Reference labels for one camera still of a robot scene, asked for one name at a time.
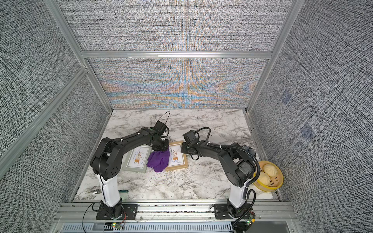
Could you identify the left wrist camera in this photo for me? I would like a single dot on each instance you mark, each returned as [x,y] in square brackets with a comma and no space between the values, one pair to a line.
[160,128]

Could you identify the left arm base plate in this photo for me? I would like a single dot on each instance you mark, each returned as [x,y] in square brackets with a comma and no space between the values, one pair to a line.
[118,212]

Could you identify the light wooden picture frame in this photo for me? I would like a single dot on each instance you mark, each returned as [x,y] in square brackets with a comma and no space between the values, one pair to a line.
[177,159]

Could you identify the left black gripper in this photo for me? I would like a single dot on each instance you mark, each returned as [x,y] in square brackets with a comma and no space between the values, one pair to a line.
[165,148]

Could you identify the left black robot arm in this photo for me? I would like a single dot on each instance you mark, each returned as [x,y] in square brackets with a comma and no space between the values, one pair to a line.
[107,160]

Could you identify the purple cloth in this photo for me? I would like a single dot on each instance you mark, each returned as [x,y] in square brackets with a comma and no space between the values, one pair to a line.
[158,160]

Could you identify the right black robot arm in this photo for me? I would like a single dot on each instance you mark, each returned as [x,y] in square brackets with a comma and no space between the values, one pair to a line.
[239,164]

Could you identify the steamed bun lower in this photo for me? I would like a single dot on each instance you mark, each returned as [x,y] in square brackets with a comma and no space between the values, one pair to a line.
[264,178]

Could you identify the steamed bun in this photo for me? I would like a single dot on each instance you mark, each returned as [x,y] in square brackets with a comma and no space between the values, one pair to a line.
[264,178]
[270,169]

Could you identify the aluminium front rail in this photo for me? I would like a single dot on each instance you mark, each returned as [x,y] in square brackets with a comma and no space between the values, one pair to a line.
[174,211]

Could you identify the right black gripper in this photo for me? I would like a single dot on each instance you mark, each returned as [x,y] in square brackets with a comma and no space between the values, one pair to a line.
[184,145]

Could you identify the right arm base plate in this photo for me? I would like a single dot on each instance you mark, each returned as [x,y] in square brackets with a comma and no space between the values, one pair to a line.
[224,211]

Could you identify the grey green picture frame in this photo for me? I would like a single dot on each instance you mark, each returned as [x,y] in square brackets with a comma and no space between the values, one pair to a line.
[136,159]

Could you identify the steamed bun upper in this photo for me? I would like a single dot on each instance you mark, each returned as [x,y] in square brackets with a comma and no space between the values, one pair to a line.
[270,169]

